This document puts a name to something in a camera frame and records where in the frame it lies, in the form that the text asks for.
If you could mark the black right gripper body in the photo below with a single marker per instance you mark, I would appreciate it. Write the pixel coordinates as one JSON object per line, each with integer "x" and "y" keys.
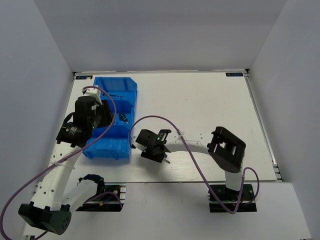
{"x": 149, "y": 154}

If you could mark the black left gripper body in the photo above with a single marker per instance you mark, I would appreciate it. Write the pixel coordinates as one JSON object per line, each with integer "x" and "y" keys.
{"x": 103, "y": 116}

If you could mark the dark red hex key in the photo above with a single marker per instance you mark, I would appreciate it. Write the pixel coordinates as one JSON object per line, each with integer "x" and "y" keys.
{"x": 114, "y": 95}

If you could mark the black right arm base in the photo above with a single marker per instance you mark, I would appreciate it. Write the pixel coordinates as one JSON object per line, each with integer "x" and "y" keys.
{"x": 230, "y": 197}

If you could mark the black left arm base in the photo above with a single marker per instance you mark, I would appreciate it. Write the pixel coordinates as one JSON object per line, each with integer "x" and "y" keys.
{"x": 112, "y": 199}

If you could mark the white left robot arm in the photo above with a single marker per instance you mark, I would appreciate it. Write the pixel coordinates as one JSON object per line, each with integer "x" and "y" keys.
{"x": 51, "y": 209}

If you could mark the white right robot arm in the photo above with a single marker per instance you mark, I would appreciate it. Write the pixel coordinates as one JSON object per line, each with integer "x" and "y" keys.
{"x": 226, "y": 149}

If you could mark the blue plastic divided bin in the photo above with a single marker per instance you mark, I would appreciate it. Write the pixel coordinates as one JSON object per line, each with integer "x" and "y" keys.
{"x": 115, "y": 143}

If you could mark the left corner label sticker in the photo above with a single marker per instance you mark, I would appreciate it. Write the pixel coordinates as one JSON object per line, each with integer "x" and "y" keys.
{"x": 84, "y": 77}

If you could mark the corner label sticker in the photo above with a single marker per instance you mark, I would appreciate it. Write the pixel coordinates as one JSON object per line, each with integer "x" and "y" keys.
{"x": 84, "y": 77}
{"x": 234, "y": 74}

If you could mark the right corner label sticker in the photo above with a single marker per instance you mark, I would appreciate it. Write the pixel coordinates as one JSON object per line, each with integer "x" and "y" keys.
{"x": 234, "y": 74}

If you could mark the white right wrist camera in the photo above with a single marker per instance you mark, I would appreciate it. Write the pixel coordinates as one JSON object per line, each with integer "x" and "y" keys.
{"x": 134, "y": 144}

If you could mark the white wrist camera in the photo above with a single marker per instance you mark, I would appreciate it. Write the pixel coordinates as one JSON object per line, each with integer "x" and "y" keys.
{"x": 134, "y": 144}
{"x": 92, "y": 92}

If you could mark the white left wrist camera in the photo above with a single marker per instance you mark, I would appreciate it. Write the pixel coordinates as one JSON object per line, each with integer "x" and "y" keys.
{"x": 92, "y": 92}

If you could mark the aluminium table edge rail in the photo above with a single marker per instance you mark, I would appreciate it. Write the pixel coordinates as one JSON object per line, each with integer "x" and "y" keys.
{"x": 262, "y": 126}

